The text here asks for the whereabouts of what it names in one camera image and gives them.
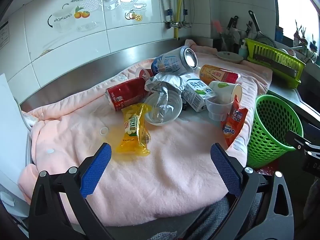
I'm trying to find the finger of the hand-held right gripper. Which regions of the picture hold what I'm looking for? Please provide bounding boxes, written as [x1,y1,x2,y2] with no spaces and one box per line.
[285,130,313,152]

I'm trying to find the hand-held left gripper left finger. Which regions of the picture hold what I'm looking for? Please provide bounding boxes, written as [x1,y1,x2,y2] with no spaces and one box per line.
[28,142,114,240]

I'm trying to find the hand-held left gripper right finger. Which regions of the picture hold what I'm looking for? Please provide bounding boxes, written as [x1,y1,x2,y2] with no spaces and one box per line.
[210,142,295,240]

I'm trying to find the green plastic basket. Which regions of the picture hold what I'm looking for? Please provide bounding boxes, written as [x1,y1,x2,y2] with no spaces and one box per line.
[246,94,304,169]

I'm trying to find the orange snack packet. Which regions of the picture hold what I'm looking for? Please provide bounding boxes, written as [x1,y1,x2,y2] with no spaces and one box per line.
[221,95,248,147]

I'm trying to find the yellow snack wrapper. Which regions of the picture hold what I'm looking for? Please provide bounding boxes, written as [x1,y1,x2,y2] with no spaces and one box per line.
[115,103,152,157]

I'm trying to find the clear plastic cup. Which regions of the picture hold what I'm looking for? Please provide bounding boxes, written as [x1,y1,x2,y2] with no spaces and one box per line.
[205,91,235,122]

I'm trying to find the white paper cup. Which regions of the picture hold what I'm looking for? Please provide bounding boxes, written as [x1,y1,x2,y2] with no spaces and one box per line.
[209,81,243,104]

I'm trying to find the white plastic bowl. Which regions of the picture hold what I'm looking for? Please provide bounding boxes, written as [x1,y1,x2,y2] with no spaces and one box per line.
[144,92,183,126]

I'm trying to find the white milk carton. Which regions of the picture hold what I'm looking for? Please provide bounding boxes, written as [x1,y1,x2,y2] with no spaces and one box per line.
[179,73,213,112]

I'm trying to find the silver foil wrapper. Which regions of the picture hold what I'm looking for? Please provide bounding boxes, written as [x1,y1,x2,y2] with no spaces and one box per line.
[145,72,185,125]

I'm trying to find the blue and white drink can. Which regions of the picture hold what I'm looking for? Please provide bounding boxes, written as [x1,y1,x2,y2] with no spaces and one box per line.
[151,46,199,77]

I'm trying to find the grey trousers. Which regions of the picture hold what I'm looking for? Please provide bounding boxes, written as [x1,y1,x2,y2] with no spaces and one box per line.
[152,195,263,240]

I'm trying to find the pink blanket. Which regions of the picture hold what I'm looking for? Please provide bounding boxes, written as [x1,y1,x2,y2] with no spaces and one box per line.
[17,39,273,227]

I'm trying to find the red soda can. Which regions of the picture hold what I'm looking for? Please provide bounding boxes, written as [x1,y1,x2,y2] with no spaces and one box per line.
[105,77,152,112]

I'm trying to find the lime green dish rack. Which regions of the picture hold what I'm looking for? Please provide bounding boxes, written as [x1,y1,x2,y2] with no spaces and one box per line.
[244,38,306,89]

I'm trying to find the orange drink bottle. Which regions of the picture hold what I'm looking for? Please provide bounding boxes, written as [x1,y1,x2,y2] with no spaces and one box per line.
[199,64,242,84]

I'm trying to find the potted plants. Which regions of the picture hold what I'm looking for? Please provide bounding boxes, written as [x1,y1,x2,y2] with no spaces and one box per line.
[292,19,318,52]

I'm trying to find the teal soap bottle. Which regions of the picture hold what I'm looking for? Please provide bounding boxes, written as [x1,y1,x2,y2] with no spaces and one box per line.
[238,39,248,57]

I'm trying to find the white ceramic plate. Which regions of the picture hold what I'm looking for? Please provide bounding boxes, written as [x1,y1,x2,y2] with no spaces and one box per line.
[217,51,244,64]

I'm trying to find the red printed plastic cup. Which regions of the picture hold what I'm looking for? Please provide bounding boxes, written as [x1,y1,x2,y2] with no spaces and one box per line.
[135,67,157,80]

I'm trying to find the utensil holder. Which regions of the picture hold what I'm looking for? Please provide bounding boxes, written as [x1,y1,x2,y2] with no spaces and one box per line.
[220,32,241,53]

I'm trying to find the pink brush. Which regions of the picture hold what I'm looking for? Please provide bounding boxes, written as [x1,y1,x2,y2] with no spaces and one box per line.
[212,19,223,34]

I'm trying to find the yellow gas pipe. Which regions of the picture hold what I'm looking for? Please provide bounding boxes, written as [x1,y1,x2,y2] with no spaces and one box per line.
[175,0,187,40]

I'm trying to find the metal wall valve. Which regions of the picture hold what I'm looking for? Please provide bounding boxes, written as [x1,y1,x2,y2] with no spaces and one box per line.
[164,9,193,30]

